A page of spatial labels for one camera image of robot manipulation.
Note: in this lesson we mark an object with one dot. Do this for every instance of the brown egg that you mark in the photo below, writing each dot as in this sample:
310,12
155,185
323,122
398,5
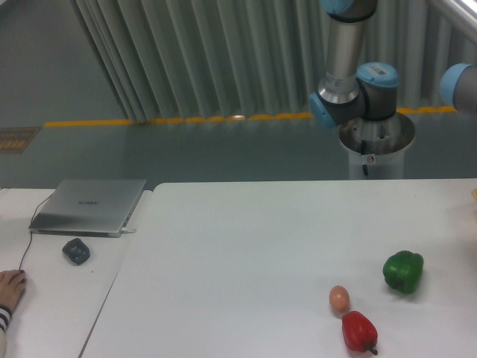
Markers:
339,299

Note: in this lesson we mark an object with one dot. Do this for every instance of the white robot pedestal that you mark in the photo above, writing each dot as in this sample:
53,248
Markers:
376,150

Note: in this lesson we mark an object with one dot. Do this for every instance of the red bell pepper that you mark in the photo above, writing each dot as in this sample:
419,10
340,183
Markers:
359,333

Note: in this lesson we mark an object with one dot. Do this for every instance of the person's hand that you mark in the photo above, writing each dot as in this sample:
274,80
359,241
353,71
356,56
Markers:
13,284

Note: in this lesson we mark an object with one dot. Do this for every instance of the striped sleeve forearm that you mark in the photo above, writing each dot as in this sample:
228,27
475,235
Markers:
5,317

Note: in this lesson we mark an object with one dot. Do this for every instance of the silver closed laptop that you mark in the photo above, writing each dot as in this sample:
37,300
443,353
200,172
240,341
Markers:
81,207

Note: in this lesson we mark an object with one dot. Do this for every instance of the small black plastic object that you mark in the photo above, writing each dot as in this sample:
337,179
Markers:
76,251

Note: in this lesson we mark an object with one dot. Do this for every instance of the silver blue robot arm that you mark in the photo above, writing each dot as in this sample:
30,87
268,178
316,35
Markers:
344,93

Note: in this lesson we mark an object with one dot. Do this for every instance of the green bell pepper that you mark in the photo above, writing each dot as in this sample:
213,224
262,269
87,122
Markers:
402,271

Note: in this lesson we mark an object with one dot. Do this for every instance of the grey pleated curtain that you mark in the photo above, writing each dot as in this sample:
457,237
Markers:
181,59

